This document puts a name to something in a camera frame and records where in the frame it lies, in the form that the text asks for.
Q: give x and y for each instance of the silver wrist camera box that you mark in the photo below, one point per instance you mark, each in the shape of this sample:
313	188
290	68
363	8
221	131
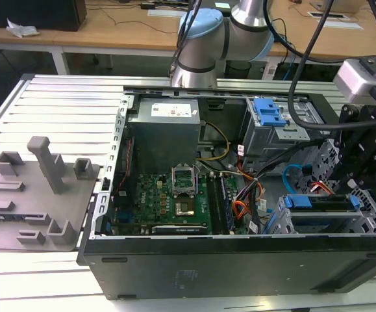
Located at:
353	81

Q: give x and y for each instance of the wooden desk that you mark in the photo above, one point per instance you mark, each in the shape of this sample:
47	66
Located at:
126	35

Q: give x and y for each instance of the grey power supply unit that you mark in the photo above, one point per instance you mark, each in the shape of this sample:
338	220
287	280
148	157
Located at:
165	130

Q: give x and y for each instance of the black PC case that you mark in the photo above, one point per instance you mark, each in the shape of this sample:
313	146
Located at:
207	269

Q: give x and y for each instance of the black box on desk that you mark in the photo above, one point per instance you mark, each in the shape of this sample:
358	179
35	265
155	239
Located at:
35	13

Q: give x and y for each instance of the metal drive cage blue latch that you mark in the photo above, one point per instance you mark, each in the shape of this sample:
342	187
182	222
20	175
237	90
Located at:
265	136

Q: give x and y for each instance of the grey parts rack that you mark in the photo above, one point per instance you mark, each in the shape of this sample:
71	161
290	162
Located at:
35	208

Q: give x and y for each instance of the black graphics card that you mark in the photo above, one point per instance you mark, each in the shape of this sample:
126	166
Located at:
181	230

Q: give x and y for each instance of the black RAM slot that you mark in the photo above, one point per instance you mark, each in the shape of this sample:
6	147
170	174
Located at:
211	201
226	204

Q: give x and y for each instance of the CPU socket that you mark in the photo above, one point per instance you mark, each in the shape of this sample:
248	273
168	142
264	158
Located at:
185	208

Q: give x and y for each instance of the white crumpled paper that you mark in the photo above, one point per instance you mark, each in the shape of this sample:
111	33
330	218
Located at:
22	30

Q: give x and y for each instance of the green Dell motherboard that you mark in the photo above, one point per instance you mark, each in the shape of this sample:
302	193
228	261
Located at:
152	201

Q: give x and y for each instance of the hard disk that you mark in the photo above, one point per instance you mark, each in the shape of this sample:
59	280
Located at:
324	201

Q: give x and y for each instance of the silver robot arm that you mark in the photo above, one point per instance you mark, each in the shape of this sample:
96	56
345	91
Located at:
204	42

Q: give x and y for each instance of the metal disk bay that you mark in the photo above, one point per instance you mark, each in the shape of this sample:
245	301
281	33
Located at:
366	217

